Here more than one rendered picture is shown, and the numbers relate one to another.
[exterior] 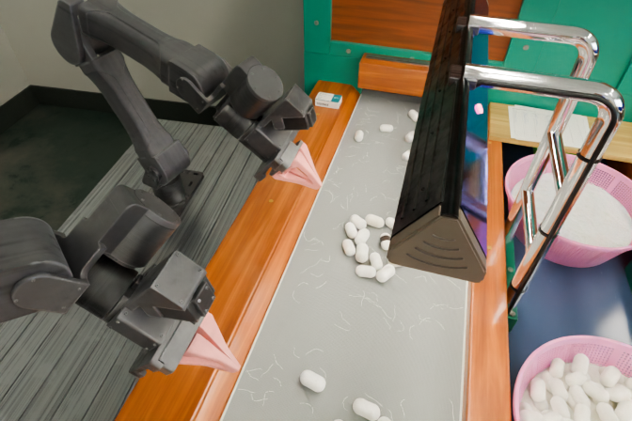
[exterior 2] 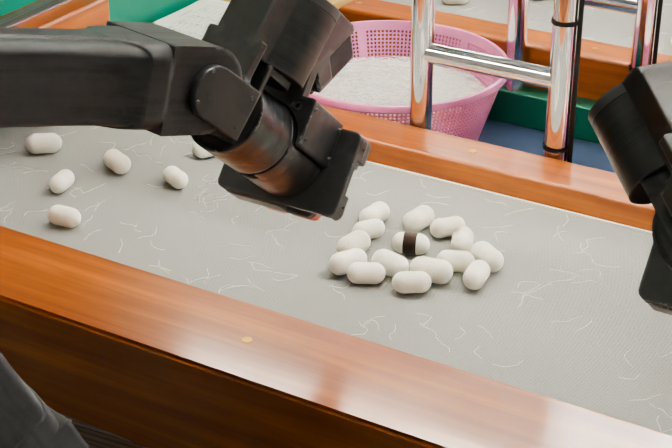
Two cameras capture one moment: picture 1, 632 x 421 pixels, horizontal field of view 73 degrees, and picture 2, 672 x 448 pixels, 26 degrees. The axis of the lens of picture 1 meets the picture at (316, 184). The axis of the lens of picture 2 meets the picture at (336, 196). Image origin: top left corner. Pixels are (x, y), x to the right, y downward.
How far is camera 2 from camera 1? 104 cm
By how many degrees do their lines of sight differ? 63
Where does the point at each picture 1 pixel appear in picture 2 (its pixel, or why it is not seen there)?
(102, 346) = not seen: outside the picture
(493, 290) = (558, 168)
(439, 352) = (644, 250)
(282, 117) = (330, 54)
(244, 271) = (449, 390)
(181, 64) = (189, 44)
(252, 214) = (281, 368)
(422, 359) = not seen: hidden behind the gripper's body
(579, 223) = not seen: hidden behind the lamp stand
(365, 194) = (259, 248)
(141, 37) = (75, 42)
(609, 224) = (436, 75)
